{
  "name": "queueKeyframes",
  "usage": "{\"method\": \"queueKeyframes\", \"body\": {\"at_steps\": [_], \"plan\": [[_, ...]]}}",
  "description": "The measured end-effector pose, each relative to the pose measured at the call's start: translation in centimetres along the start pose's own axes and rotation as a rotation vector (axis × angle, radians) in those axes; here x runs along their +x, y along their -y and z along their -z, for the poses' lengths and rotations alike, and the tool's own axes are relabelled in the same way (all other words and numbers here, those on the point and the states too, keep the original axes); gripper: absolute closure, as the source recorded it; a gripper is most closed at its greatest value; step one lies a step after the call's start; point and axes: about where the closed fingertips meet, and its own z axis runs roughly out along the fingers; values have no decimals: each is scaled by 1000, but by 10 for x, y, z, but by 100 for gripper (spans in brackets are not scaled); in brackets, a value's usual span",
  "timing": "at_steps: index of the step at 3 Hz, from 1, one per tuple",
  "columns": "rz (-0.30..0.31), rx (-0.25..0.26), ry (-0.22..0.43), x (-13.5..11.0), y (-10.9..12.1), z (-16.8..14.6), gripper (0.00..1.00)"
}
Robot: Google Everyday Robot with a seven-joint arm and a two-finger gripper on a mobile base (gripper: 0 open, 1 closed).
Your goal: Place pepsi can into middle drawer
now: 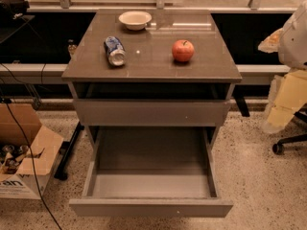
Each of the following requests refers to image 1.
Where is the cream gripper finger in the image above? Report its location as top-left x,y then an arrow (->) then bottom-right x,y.
261,70 -> 307,134

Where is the blue pepsi can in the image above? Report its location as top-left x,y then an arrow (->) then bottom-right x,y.
104,36 -> 126,66

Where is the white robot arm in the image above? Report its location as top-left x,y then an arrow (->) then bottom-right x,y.
258,1 -> 307,134

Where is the open grey middle drawer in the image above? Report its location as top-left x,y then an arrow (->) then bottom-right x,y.
68,126 -> 234,219

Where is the grey drawer cabinet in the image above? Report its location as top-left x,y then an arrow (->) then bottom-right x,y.
62,10 -> 242,143

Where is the closed grey top drawer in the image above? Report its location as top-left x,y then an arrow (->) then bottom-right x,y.
73,99 -> 230,127

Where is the red apple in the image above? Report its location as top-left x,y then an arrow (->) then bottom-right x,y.
172,39 -> 195,62

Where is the white bowl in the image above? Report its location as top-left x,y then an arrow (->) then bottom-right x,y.
119,11 -> 152,31

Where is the small bottle behind cabinet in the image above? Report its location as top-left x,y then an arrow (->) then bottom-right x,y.
68,39 -> 77,57

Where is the cardboard box with cans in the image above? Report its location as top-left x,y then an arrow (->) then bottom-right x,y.
0,103 -> 63,199

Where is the black bag on shelf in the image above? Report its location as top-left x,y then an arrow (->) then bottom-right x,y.
0,0 -> 30,20

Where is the black cable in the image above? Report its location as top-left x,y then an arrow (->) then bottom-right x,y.
0,62 -> 63,230

